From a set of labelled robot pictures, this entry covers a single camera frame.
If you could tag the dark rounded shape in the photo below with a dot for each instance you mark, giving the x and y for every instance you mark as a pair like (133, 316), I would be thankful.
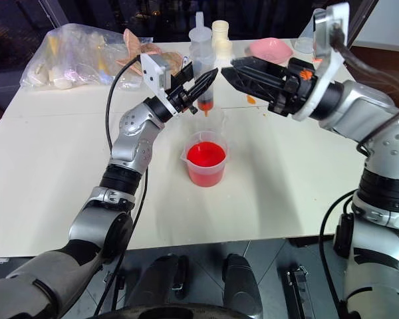
(241, 282)

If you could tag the orange liquid spill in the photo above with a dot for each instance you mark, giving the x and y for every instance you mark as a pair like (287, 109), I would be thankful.
(251, 99)

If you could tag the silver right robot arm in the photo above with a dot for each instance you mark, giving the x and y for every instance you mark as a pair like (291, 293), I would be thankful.
(369, 103)

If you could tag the pink plastic bowl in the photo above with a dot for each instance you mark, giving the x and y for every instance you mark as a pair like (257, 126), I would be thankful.
(269, 50)

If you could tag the clear measuring cup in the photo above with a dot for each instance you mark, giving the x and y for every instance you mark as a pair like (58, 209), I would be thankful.
(304, 41)

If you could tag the small white cup in bag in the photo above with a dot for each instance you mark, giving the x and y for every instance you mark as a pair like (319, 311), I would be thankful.
(61, 83)

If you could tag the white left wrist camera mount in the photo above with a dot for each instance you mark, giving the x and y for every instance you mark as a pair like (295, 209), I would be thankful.
(153, 74)

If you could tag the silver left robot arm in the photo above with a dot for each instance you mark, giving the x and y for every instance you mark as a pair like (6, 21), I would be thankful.
(133, 133)

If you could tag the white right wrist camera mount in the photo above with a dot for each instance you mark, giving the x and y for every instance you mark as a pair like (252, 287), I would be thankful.
(332, 66)

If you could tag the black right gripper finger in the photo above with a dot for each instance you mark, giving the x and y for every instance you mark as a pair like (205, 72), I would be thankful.
(252, 83)
(262, 65)

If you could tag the large clear plastic syringe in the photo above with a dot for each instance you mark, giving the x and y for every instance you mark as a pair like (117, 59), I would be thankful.
(201, 54)

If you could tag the empty clear plastic cup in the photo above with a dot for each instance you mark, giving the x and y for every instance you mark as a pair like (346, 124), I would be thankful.
(219, 121)

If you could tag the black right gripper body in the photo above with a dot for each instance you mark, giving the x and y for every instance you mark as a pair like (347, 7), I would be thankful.
(297, 88)

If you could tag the clear plastic bag with items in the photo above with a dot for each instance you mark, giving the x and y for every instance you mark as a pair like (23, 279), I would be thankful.
(76, 56)

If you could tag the black metal bracket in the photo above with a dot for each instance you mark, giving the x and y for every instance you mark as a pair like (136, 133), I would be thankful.
(299, 289)

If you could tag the clear cup with red liquid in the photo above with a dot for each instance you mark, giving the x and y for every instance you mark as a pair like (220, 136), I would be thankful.
(206, 159)

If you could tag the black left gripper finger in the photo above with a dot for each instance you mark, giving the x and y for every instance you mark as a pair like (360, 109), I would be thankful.
(203, 84)
(184, 74)

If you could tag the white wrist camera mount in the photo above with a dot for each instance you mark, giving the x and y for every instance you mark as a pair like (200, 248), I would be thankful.
(153, 74)
(332, 66)

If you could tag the cream plastic jar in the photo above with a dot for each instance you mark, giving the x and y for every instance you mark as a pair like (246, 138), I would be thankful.
(222, 50)
(220, 30)

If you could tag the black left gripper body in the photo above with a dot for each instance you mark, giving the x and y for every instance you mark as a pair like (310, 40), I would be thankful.
(181, 98)

